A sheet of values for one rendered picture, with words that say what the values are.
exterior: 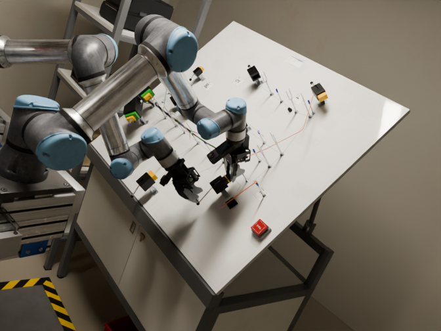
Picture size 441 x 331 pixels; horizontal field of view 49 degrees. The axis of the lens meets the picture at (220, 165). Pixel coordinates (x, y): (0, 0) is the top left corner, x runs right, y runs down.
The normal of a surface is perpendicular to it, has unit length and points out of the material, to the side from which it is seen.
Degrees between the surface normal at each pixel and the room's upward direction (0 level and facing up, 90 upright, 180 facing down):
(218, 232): 53
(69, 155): 96
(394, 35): 90
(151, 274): 90
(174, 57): 85
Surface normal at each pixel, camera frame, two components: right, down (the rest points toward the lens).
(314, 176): -0.38, -0.56
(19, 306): 0.36, -0.87
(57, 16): 0.69, 0.49
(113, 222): -0.75, -0.05
